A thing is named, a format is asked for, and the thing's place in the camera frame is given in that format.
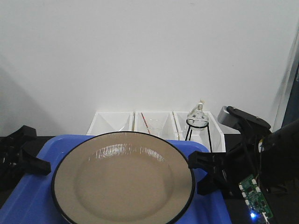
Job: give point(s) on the middle white storage bin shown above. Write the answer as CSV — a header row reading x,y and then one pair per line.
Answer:
x,y
168,125

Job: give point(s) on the green circuit board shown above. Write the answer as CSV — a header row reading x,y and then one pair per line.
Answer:
x,y
259,209

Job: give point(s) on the black wire tripod stand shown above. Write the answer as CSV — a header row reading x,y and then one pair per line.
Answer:
x,y
189,133

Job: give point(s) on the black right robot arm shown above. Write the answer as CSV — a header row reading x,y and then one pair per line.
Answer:
x,y
272,158

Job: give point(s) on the red glass thermometer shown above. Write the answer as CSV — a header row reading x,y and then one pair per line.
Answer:
x,y
145,123

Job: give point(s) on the round glass flask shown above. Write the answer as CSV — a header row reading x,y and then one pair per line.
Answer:
x,y
196,119

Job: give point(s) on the left white storage bin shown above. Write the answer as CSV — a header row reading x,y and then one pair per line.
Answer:
x,y
105,122

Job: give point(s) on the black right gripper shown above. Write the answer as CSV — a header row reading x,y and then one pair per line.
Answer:
x,y
214,162

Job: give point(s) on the clear glass beaker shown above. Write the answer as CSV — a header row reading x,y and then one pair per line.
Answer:
x,y
154,127

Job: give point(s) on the white storage bin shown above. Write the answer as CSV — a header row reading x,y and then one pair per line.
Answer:
x,y
211,137
168,125
105,122

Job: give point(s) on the blue plastic tray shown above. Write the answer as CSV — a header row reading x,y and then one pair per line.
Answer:
x,y
31,201

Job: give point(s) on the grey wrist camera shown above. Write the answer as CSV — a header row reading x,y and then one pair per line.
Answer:
x,y
242,121

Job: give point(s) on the right white storage bin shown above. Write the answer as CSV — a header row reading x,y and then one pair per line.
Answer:
x,y
211,137

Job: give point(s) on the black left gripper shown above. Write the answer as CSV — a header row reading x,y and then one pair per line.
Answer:
x,y
10,147

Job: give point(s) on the beige plate with black rim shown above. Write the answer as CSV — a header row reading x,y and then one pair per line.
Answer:
x,y
123,178

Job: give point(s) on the blue cabinet at right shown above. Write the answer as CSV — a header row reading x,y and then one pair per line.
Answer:
x,y
292,110

